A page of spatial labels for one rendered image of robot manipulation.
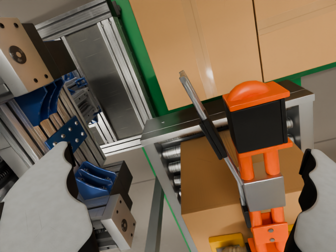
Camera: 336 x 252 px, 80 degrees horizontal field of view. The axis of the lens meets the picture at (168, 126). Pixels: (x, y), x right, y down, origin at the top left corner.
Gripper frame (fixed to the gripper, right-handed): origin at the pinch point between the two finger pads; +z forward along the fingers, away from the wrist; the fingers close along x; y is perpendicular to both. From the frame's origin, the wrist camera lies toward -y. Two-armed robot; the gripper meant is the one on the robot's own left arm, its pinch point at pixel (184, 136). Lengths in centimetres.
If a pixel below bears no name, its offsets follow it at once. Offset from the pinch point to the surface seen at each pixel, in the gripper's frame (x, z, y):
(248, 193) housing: 11.7, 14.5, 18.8
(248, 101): 8.5, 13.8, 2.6
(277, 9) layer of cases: 33, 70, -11
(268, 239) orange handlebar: 17.7, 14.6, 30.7
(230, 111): 6.4, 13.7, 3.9
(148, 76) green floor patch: -20, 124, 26
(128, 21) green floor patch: -31, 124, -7
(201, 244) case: 8, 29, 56
